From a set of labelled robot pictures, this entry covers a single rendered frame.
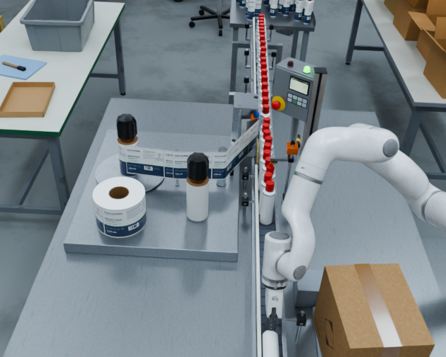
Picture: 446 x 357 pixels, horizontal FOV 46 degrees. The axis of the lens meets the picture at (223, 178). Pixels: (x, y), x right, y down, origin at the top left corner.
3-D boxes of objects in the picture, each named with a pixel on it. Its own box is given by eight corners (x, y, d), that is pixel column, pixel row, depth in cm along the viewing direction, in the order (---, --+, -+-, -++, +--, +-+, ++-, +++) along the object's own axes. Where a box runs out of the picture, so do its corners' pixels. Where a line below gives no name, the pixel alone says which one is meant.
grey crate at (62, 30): (46, 18, 392) (41, -11, 379) (100, 20, 394) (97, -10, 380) (25, 53, 345) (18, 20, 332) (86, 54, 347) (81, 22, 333)
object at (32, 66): (3, 55, 341) (3, 54, 340) (47, 64, 335) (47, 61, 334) (-21, 71, 323) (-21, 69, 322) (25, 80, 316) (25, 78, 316)
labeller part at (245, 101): (234, 93, 245) (234, 92, 244) (258, 95, 245) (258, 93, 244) (233, 109, 234) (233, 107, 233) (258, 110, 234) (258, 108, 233)
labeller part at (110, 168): (103, 151, 248) (103, 149, 247) (169, 155, 248) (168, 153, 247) (88, 194, 224) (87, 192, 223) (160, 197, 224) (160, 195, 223)
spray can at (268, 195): (258, 217, 217) (262, 178, 204) (271, 217, 217) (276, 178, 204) (259, 225, 213) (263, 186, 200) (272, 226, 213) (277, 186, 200)
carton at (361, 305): (311, 318, 181) (324, 264, 165) (379, 315, 183) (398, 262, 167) (333, 401, 158) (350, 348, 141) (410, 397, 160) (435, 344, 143)
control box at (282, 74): (283, 99, 212) (288, 56, 201) (320, 114, 205) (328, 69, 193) (269, 109, 206) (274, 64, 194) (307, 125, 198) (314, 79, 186)
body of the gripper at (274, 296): (288, 289, 159) (284, 321, 162) (285, 273, 169) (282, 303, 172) (263, 287, 159) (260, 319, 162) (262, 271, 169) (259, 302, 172)
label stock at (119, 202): (119, 197, 223) (116, 171, 214) (156, 215, 215) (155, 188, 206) (86, 224, 209) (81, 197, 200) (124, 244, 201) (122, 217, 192)
